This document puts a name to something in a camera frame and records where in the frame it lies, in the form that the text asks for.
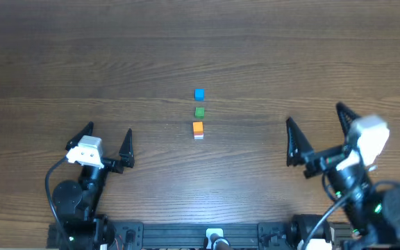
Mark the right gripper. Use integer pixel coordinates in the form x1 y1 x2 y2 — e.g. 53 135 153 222
285 101 361 180

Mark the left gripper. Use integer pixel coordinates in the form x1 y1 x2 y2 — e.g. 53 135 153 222
65 121 136 175

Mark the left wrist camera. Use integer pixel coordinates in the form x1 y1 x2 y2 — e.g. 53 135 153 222
65 135 105 170

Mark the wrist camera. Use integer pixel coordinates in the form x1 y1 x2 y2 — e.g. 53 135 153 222
335 115 391 172
65 135 105 170

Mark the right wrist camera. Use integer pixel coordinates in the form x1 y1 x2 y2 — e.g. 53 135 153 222
335 115 391 172

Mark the mounting rail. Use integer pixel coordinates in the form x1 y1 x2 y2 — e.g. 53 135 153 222
47 221 353 250

